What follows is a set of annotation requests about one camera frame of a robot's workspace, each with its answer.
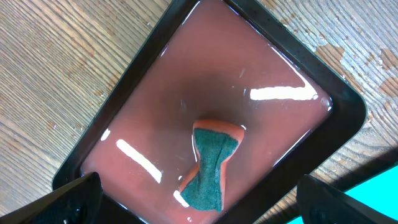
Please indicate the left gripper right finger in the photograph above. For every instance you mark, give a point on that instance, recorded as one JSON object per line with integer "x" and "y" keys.
{"x": 320, "y": 203}

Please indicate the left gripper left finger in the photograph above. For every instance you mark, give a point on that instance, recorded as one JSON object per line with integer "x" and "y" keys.
{"x": 76, "y": 202}

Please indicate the red green sponge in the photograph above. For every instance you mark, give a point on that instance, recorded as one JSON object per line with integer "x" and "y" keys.
{"x": 214, "y": 144}

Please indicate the teal plastic tray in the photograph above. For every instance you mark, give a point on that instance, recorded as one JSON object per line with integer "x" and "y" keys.
{"x": 379, "y": 193}

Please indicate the dark red small tray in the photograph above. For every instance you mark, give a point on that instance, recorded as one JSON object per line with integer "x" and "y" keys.
{"x": 225, "y": 65}

